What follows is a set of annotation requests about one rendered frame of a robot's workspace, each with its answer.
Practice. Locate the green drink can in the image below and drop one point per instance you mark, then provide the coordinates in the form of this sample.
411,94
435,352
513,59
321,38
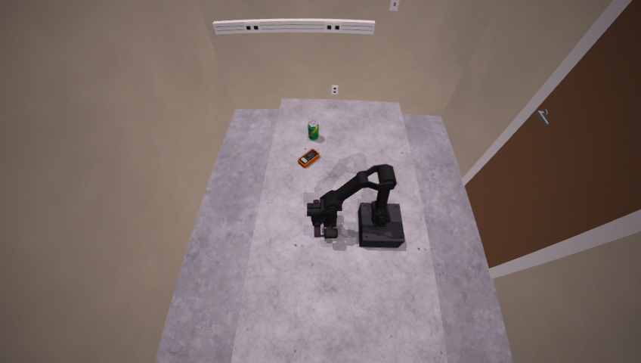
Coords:
313,132

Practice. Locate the dark purple keyboard panel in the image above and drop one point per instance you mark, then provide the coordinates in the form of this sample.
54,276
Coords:
319,232

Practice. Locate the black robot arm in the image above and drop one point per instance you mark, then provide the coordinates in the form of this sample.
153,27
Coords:
332,201

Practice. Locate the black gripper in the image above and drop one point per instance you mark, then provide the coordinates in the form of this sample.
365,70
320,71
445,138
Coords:
330,232

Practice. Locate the orange pocket multimeter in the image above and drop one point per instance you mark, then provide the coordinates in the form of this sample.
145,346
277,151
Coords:
308,158

